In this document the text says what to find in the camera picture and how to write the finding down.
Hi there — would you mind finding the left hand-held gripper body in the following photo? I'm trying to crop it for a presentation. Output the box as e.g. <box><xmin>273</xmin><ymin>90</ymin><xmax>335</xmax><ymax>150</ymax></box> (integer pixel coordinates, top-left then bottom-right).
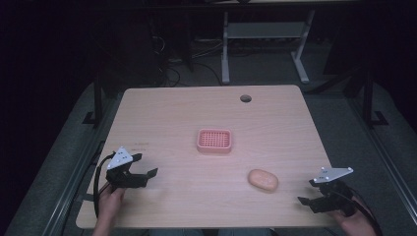
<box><xmin>105</xmin><ymin>146</ymin><xmax>148</xmax><ymax>193</ymax></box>

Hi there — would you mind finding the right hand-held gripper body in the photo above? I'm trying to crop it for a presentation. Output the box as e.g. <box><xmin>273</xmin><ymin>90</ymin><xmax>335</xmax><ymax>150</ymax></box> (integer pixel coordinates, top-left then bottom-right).
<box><xmin>309</xmin><ymin>166</ymin><xmax>357</xmax><ymax>217</ymax></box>

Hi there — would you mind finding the person's left hand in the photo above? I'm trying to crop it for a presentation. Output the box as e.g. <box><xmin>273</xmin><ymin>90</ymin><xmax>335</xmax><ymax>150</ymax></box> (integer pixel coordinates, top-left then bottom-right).
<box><xmin>96</xmin><ymin>184</ymin><xmax>126</xmax><ymax>224</ymax></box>

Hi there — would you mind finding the person's right hand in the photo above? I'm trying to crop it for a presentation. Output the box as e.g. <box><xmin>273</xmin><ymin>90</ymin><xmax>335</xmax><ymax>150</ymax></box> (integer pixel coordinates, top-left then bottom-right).
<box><xmin>328</xmin><ymin>197</ymin><xmax>379</xmax><ymax>236</ymax></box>

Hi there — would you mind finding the pink soap dish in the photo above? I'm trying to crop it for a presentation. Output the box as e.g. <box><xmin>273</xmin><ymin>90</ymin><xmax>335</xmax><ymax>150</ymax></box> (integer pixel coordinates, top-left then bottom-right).
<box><xmin>196</xmin><ymin>128</ymin><xmax>233</xmax><ymax>155</ymax></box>

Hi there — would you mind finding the black metal stand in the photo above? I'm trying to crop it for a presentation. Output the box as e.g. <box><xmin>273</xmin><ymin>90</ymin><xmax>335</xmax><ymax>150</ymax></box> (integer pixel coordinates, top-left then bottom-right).
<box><xmin>361</xmin><ymin>69</ymin><xmax>389</xmax><ymax>128</ymax></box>
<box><xmin>82</xmin><ymin>70</ymin><xmax>103</xmax><ymax>128</ymax></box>

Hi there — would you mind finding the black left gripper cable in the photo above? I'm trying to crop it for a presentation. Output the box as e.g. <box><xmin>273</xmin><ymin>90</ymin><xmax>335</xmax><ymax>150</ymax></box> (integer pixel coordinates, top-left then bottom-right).
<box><xmin>92</xmin><ymin>152</ymin><xmax>116</xmax><ymax>218</ymax></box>

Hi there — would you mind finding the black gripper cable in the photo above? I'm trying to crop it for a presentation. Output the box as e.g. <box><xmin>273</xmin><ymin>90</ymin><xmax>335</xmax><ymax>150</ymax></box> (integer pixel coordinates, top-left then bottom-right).
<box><xmin>340</xmin><ymin>187</ymin><xmax>384</xmax><ymax>236</ymax></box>
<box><xmin>92</xmin><ymin>152</ymin><xmax>116</xmax><ymax>218</ymax></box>

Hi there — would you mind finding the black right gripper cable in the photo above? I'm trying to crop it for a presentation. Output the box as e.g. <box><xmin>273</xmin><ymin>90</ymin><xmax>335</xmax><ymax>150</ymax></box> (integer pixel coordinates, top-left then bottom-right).
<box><xmin>340</xmin><ymin>187</ymin><xmax>384</xmax><ymax>236</ymax></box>

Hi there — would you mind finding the bundle of floor cables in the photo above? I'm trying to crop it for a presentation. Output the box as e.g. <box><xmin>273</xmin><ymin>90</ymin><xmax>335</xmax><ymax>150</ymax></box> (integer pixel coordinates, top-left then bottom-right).
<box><xmin>149</xmin><ymin>32</ymin><xmax>224</xmax><ymax>88</ymax></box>

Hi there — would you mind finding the white metal desk frame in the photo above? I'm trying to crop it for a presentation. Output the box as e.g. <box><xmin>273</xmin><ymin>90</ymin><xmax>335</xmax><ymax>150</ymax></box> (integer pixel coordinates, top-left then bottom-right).
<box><xmin>220</xmin><ymin>9</ymin><xmax>317</xmax><ymax>85</ymax></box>

